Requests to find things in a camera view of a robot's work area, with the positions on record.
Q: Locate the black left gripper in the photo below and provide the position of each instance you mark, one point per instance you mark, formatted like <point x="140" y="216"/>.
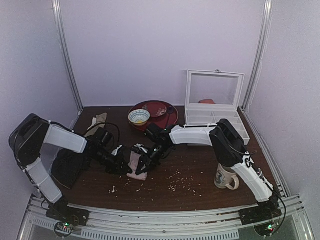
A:
<point x="116" y="164"/>

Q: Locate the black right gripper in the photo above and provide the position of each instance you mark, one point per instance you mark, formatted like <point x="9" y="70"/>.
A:
<point x="146" y="157"/>

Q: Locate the pink and cream underwear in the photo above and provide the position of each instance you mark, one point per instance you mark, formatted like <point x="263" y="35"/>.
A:
<point x="133" y="164"/>

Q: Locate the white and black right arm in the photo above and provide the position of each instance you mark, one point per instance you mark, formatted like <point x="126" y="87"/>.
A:
<point x="229" y="149"/>

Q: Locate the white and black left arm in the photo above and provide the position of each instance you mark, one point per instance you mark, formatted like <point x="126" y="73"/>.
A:
<point x="76" y="152"/>

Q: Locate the beige crumpled cloth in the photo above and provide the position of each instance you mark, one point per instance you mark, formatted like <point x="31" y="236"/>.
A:
<point x="97" y="122"/>

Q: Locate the red round lacquer tray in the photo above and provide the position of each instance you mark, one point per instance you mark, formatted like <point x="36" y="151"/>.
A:
<point x="160" y="121"/>

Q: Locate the yellow and blue patterned bowl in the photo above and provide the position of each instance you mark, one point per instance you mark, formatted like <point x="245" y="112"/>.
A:
<point x="139" y="117"/>

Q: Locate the small red floral dish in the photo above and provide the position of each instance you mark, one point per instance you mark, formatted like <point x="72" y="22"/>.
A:
<point x="155" y="109"/>

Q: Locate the black striped garment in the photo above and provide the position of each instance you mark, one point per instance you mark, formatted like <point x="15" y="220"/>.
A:
<point x="67" y="167"/>

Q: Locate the purple spoon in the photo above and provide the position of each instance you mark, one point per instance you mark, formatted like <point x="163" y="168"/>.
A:
<point x="170" y="110"/>

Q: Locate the red object behind box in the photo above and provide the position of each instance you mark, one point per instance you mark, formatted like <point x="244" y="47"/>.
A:
<point x="206" y="101"/>

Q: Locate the beige mug with blue design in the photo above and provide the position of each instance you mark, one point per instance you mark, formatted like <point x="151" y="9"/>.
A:
<point x="226" y="178"/>

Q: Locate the white compartment box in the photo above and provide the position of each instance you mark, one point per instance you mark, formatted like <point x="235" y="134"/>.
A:
<point x="212" y="95"/>

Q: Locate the aluminium front rail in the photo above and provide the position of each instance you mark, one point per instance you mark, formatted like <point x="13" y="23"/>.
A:
<point x="216" y="224"/>

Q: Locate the right aluminium frame post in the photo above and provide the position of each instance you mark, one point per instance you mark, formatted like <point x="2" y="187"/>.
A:
<point x="257" y="64"/>

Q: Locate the aluminium frame post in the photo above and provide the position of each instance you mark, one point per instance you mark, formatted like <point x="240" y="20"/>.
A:
<point x="257" y="64"/>
<point x="58" y="17"/>

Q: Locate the left aluminium frame post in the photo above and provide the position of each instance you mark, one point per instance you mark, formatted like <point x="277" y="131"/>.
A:
<point x="58" y="17"/>

